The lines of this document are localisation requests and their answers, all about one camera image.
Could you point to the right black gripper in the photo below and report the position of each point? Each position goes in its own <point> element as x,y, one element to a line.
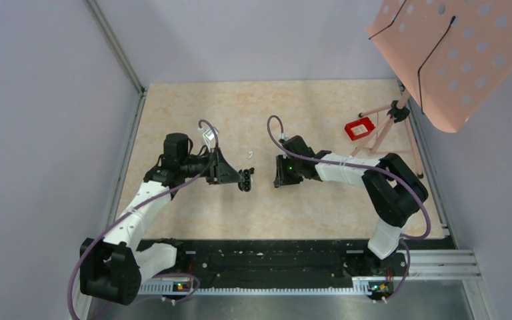
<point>282,177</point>

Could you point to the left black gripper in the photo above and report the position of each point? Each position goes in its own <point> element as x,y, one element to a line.
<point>219,170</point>

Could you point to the black earbud charging case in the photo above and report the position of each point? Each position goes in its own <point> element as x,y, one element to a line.
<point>246,184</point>

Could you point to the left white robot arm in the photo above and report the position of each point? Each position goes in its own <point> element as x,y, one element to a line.
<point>141,216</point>

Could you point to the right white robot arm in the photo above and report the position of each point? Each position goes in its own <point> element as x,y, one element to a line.
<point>394,190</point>

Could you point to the red square box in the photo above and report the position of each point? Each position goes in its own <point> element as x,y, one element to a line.
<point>359,129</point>

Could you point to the pink perforated music stand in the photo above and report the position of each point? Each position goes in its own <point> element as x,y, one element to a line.
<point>449,55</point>

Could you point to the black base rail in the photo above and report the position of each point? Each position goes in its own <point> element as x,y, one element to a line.
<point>184,268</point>

